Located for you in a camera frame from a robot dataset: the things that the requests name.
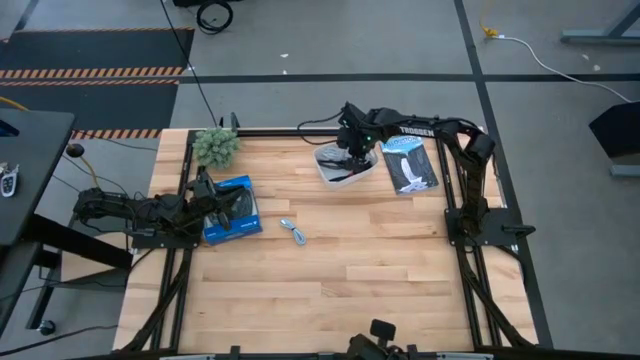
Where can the black hazard striped floor mat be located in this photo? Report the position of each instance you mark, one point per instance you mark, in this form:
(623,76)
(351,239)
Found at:
(100,50)

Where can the grey table leg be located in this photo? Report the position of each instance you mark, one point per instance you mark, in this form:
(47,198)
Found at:
(600,36)

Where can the blue game controller box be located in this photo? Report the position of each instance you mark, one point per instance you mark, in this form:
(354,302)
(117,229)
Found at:
(247,227)

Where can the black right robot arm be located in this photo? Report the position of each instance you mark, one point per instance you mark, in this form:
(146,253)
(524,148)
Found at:
(470,150)

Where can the key fob with keys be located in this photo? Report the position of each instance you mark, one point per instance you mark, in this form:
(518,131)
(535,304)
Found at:
(9,182)

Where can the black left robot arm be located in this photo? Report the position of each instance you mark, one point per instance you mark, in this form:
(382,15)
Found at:
(130,210)

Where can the black floor box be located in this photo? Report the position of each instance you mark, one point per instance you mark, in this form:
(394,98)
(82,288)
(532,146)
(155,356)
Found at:
(620,130)

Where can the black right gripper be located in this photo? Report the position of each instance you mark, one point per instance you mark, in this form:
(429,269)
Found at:
(357,130)

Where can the black table-level camera mount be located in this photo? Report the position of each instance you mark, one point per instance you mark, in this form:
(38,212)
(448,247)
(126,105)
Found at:
(382,332)

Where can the black desk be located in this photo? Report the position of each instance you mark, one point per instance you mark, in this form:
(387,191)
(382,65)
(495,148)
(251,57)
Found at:
(30,165)

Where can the black table frame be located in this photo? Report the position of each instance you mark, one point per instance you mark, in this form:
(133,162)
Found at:
(182,280)

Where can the green artificial plant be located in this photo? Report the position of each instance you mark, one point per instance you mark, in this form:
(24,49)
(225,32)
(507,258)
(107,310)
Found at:
(216,147)

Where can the magazine with waterfall cover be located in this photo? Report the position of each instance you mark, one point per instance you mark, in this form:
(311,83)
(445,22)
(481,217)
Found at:
(410,167)

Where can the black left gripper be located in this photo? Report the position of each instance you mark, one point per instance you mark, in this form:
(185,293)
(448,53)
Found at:
(202,195)

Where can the white plastic bin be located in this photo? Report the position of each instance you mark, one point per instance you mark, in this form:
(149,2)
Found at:
(340,184)

